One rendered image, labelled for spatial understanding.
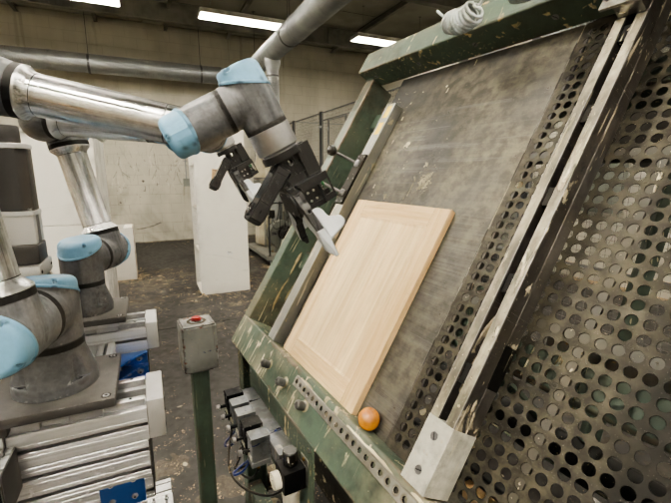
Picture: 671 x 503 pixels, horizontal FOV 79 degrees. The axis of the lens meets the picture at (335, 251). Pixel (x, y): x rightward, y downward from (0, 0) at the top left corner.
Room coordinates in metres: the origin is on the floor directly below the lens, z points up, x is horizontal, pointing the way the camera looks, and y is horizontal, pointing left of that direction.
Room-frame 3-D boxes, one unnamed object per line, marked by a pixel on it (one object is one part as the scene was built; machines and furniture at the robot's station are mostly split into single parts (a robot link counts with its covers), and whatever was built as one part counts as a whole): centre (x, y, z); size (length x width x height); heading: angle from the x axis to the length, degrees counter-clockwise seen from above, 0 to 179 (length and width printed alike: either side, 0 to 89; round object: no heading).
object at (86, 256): (1.23, 0.78, 1.20); 0.13 x 0.12 x 0.14; 179
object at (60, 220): (3.28, 2.18, 0.88); 0.90 x 0.60 x 1.75; 25
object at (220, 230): (5.09, 1.47, 1.03); 0.61 x 0.58 x 2.05; 25
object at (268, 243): (6.94, 1.04, 1.10); 1.37 x 0.70 x 2.20; 25
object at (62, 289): (0.76, 0.57, 1.20); 0.13 x 0.12 x 0.14; 11
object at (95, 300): (1.22, 0.78, 1.09); 0.15 x 0.15 x 0.10
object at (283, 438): (1.06, 0.24, 0.69); 0.50 x 0.14 x 0.24; 29
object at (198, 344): (1.41, 0.51, 0.84); 0.12 x 0.12 x 0.18; 29
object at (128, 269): (5.54, 3.11, 0.36); 0.58 x 0.45 x 0.72; 115
